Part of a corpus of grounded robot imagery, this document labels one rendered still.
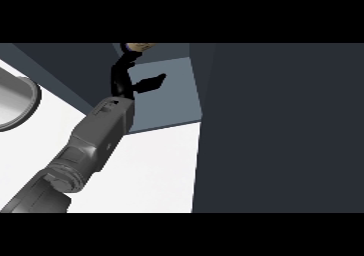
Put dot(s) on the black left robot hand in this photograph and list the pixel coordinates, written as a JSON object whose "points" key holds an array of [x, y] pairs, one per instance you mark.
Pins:
{"points": [[121, 81]]}

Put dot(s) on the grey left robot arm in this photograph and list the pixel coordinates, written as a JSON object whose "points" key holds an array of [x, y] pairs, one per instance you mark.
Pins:
{"points": [[93, 140]]}

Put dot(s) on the dark grey open cabinet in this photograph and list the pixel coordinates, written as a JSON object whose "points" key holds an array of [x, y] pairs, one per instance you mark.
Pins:
{"points": [[160, 96]]}

